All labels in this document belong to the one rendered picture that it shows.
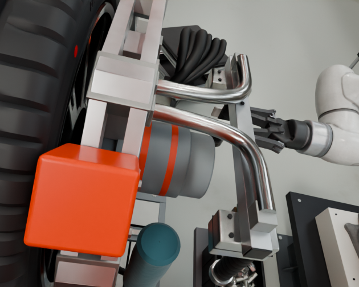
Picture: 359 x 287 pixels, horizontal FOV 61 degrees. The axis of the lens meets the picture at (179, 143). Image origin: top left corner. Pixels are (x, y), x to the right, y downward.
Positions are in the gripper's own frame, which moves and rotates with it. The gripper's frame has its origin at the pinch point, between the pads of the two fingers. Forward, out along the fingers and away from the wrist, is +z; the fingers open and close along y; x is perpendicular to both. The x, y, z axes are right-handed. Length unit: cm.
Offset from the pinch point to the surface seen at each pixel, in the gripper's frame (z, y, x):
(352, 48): -191, 241, -83
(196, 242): -4.1, -15.5, -38.1
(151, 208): 6, 13, -75
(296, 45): -119, 215, -83
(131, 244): 13, -4, -77
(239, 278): -11.8, -28.5, -26.0
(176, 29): 6, 125, -49
